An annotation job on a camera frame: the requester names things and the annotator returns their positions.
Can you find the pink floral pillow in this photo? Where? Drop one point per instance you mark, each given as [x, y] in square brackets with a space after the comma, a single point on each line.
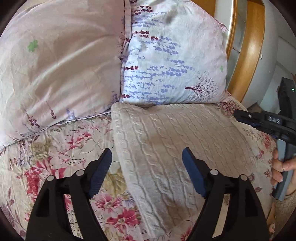
[60, 61]

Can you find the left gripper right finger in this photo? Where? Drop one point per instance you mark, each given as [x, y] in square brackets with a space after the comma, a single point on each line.
[245, 219]

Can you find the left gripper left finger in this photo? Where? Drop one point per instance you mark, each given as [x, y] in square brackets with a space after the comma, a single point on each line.
[62, 210]

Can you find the person's right hand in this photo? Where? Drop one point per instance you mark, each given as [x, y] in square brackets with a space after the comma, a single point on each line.
[278, 168]

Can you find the wooden headboard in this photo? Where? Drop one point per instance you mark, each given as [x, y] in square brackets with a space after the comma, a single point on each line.
[245, 21]

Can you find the cream cable knit sweater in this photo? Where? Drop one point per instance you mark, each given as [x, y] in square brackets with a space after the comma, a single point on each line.
[149, 144]

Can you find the floral bed sheet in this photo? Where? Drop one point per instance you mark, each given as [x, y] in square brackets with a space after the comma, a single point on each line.
[61, 150]

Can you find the white lavender print pillow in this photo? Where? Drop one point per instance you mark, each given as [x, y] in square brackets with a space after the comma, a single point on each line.
[173, 53]

